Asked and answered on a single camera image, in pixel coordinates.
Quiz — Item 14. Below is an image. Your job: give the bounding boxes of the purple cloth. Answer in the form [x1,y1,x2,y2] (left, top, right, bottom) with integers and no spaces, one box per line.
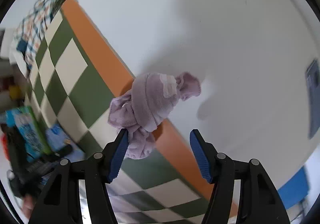
[108,72,201,159]

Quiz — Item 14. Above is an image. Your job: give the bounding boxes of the blue object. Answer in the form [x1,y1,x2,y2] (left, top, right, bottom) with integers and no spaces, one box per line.
[278,166,309,209]

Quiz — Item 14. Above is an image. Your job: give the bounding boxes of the white blue tissue pack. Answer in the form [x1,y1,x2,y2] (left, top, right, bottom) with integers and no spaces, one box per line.
[5,106,52,162]

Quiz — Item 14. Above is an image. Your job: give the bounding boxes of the green white checkered mat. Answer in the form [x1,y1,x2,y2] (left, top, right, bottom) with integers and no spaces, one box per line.
[25,0,213,223]

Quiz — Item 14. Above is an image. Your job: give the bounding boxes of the dark smartphone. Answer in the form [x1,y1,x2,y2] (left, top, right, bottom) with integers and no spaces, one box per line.
[305,59,320,139]

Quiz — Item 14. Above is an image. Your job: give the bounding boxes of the plaid blanket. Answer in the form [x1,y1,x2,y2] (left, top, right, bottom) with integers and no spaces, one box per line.
[9,0,61,75]

